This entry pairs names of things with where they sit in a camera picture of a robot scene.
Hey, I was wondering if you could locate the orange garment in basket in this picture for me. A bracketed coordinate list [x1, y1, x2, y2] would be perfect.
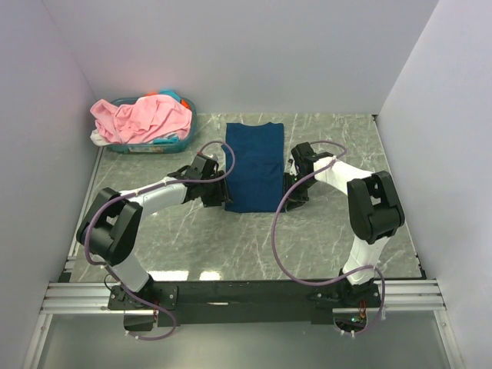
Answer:
[145, 90, 194, 110]

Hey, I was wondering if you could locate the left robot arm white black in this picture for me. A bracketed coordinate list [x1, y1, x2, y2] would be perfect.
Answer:
[76, 152, 234, 309]

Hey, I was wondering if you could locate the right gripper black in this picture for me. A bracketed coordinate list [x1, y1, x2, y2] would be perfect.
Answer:
[279, 172, 315, 211]

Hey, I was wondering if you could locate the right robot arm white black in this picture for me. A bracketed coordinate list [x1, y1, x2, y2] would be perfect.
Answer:
[281, 142, 405, 307]

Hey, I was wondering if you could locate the pink t shirt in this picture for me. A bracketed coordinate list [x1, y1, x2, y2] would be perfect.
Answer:
[90, 95, 192, 145]

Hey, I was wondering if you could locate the dark blue t shirt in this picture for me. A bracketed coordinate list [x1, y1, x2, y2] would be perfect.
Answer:
[224, 122, 284, 213]

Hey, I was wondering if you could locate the teal laundry basket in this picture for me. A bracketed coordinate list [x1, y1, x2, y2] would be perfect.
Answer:
[107, 97, 198, 154]

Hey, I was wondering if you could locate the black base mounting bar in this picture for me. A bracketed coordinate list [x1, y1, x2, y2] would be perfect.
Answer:
[108, 280, 381, 332]

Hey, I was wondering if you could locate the white garment in basket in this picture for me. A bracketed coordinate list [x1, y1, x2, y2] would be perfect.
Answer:
[90, 129, 111, 147]

